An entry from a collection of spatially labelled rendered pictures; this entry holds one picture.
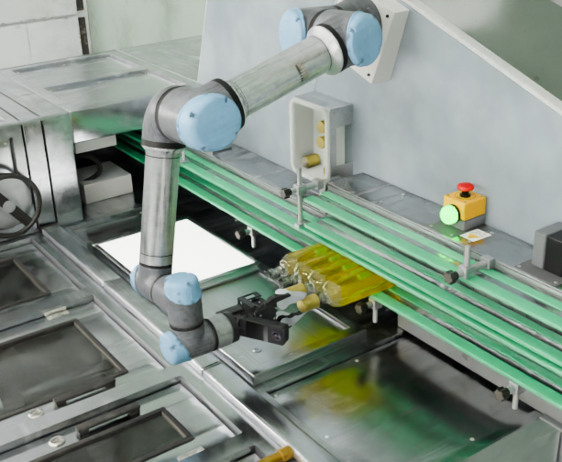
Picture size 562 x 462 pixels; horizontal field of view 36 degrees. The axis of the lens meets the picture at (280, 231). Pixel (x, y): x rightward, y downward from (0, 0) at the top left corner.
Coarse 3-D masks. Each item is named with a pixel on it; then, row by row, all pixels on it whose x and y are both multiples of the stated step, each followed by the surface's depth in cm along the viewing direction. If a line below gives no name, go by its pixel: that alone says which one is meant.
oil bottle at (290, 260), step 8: (304, 248) 225; (312, 248) 225; (320, 248) 225; (328, 248) 225; (288, 256) 222; (296, 256) 222; (304, 256) 221; (312, 256) 222; (280, 264) 222; (288, 264) 219; (296, 264) 219; (288, 272) 220
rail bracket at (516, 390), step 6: (510, 384) 182; (516, 384) 180; (498, 390) 179; (504, 390) 178; (510, 390) 180; (516, 390) 180; (522, 390) 181; (498, 396) 179; (504, 396) 178; (516, 396) 182; (516, 402) 183; (516, 408) 184
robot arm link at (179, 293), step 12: (168, 276) 187; (180, 276) 186; (192, 276) 186; (156, 288) 190; (168, 288) 184; (180, 288) 183; (192, 288) 184; (156, 300) 190; (168, 300) 185; (180, 300) 183; (192, 300) 184; (168, 312) 187; (180, 312) 185; (192, 312) 185; (180, 324) 186; (192, 324) 186
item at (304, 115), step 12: (300, 108) 246; (312, 108) 248; (324, 108) 233; (300, 120) 247; (312, 120) 249; (300, 132) 249; (312, 132) 251; (300, 144) 250; (312, 144) 252; (300, 156) 252; (324, 156) 250; (312, 168) 251
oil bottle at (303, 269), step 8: (320, 256) 221; (328, 256) 221; (336, 256) 221; (344, 256) 221; (304, 264) 217; (312, 264) 217; (320, 264) 217; (328, 264) 218; (296, 272) 216; (304, 272) 215; (304, 280) 215
